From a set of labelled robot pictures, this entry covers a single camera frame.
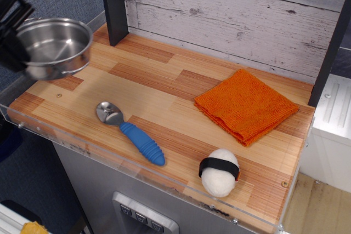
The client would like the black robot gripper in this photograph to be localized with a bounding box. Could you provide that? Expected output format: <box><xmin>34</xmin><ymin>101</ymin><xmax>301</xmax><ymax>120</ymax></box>
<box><xmin>1</xmin><ymin>0</ymin><xmax>35</xmax><ymax>72</ymax></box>

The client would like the silver metal bowl with handles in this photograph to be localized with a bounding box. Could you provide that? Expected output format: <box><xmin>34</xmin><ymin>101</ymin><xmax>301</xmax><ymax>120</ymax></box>
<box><xmin>17</xmin><ymin>18</ymin><xmax>93</xmax><ymax>81</ymax></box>

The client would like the clear acrylic table guard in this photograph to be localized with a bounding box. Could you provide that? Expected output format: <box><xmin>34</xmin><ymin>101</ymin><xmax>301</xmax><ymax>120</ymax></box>
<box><xmin>1</xmin><ymin>105</ymin><xmax>284</xmax><ymax>233</ymax></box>

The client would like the yellow object bottom left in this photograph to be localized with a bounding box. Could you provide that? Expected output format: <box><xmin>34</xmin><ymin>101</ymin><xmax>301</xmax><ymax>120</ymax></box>
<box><xmin>20</xmin><ymin>221</ymin><xmax>49</xmax><ymax>234</ymax></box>

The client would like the silver button control panel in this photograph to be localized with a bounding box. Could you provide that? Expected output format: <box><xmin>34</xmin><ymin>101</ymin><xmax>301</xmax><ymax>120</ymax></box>
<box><xmin>112</xmin><ymin>191</ymin><xmax>180</xmax><ymax>233</ymax></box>

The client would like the white plush sushi toy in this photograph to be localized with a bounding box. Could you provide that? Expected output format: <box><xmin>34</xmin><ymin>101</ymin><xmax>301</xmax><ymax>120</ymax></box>
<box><xmin>199</xmin><ymin>149</ymin><xmax>240</xmax><ymax>197</ymax></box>

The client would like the folded orange cloth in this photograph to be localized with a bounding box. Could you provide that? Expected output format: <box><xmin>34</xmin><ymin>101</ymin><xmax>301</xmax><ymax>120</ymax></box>
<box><xmin>194</xmin><ymin>69</ymin><xmax>299</xmax><ymax>146</ymax></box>

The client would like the white box at right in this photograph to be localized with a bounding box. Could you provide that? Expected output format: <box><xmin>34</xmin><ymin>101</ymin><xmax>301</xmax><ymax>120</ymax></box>
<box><xmin>300</xmin><ymin>74</ymin><xmax>350</xmax><ymax>192</ymax></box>

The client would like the spoon with blue handle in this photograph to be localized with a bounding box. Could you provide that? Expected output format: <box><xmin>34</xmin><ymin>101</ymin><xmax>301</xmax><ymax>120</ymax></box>
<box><xmin>96</xmin><ymin>101</ymin><xmax>166</xmax><ymax>166</ymax></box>

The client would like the dark left frame post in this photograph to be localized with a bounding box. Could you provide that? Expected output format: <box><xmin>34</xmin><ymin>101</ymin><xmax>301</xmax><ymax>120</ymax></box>
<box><xmin>103</xmin><ymin>0</ymin><xmax>129</xmax><ymax>46</ymax></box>

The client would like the dark frame post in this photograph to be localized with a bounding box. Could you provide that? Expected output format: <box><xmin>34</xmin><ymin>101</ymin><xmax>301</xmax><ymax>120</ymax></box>
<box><xmin>103</xmin><ymin>0</ymin><xmax>129</xmax><ymax>46</ymax></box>
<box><xmin>308</xmin><ymin>0</ymin><xmax>350</xmax><ymax>107</ymax></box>

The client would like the dark right frame post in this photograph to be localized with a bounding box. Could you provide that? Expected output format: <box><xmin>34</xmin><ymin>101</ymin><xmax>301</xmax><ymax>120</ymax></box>
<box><xmin>308</xmin><ymin>0</ymin><xmax>350</xmax><ymax>107</ymax></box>

